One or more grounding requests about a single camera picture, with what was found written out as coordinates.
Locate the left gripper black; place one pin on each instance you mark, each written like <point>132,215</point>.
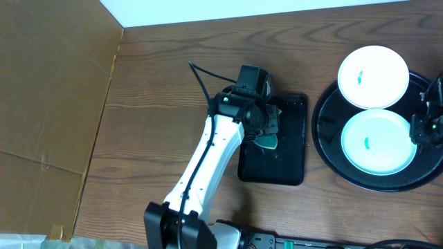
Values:
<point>271,120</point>

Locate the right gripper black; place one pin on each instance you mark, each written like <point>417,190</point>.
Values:
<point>420,128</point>

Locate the green yellow sponge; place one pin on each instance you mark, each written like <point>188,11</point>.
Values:
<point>268,138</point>

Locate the white plate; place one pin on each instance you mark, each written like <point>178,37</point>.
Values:
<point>373,77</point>
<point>377,142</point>

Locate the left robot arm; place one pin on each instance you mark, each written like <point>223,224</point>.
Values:
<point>181,221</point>

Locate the black rectangular tray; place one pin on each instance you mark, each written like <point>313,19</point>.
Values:
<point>285,164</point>

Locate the black round tray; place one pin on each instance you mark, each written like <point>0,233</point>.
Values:
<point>332,113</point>

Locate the brown cardboard panel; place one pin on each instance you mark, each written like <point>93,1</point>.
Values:
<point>57,58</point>

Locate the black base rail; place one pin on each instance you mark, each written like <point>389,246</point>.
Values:
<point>270,241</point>

